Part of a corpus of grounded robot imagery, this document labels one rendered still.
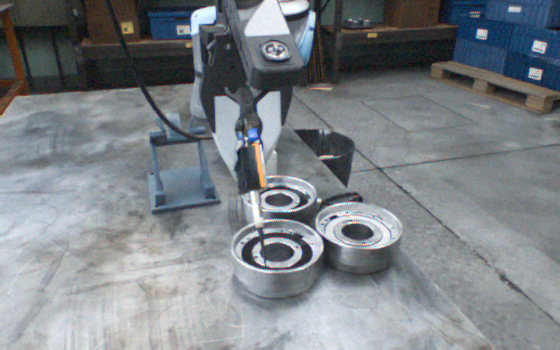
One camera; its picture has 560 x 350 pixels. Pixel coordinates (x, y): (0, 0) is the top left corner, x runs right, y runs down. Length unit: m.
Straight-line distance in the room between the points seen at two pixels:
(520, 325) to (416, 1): 3.43
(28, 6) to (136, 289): 3.88
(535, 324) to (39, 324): 1.60
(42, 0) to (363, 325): 4.02
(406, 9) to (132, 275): 4.28
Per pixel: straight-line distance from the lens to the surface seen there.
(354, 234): 0.61
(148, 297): 0.55
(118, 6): 3.99
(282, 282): 0.50
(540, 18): 4.27
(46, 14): 4.32
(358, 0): 5.01
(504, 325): 1.82
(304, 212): 0.61
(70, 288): 0.59
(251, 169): 0.50
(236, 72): 0.47
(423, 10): 4.77
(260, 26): 0.43
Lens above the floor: 1.15
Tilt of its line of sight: 26 degrees down
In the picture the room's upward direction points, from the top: straight up
